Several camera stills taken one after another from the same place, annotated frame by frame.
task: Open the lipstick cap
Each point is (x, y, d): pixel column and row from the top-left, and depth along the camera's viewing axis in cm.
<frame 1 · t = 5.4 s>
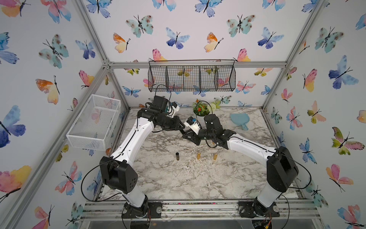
left hand: (184, 125, 77), fingers closed
right hand: (185, 132, 79), fingers closed
black lipstick front left: (177, 156, 91), point 5 cm above the table
gold lipstick front middle: (198, 156, 91), point 4 cm above the table
gold lipstick front right: (215, 156, 92), point 3 cm above the table

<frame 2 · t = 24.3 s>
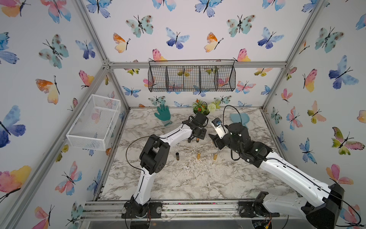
left hand: (202, 131, 96), fingers open
right hand: (216, 129, 73), fingers open
green rubber glove: (164, 115, 120), on the table
the other named things where they were.

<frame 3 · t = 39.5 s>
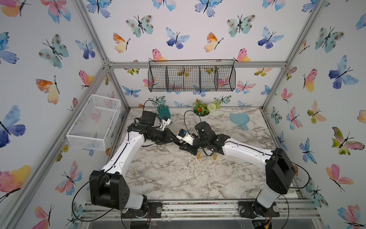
left hand: (177, 138, 77), fingers closed
right hand: (183, 143, 79), fingers closed
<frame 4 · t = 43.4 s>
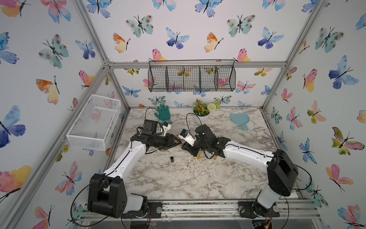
left hand: (180, 142, 79), fingers open
right hand: (184, 144, 80), fingers closed
black lipstick cap: (172, 159, 91), point 3 cm above the table
